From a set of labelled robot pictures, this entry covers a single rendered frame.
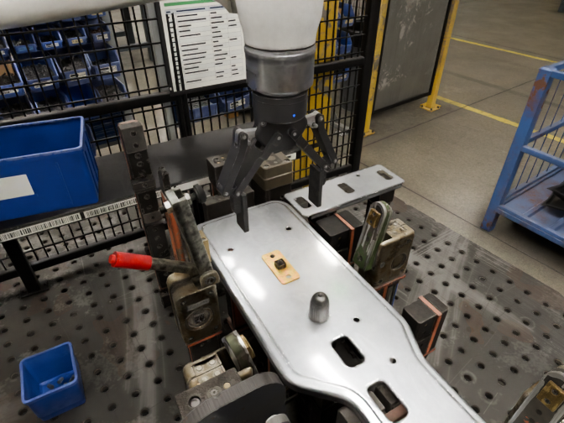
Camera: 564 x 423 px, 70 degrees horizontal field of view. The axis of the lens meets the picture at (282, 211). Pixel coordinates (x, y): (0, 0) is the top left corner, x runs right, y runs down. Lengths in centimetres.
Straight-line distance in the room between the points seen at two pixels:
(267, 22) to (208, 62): 63
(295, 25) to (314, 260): 43
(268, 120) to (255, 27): 12
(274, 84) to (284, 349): 38
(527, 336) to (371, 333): 58
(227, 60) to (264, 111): 60
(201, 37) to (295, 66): 60
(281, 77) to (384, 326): 41
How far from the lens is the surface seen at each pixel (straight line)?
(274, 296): 70
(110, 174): 103
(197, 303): 67
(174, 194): 57
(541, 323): 123
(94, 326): 114
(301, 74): 53
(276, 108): 54
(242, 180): 58
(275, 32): 50
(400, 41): 360
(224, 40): 112
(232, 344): 51
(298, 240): 81
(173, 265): 63
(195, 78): 112
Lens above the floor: 152
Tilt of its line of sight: 36 degrees down
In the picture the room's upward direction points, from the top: straight up
